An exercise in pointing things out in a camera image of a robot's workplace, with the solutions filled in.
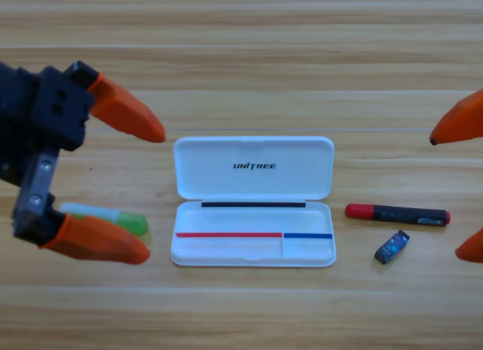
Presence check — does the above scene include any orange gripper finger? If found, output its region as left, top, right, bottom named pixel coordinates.
left=454, top=226, right=483, bottom=265
left=12, top=194, right=152, bottom=266
left=429, top=88, right=483, bottom=146

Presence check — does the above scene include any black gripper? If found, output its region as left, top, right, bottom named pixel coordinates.
left=0, top=60, right=168, bottom=216

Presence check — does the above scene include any green highlighter pen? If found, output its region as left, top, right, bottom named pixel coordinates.
left=59, top=202, right=149, bottom=237

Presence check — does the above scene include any black eraser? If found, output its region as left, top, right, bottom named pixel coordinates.
left=374, top=230, right=411, bottom=266

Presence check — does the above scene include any red and black marker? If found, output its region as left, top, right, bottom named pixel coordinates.
left=345, top=203, right=451, bottom=228

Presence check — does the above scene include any white Unitree pencil case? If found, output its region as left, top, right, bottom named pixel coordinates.
left=170, top=136, right=337, bottom=269

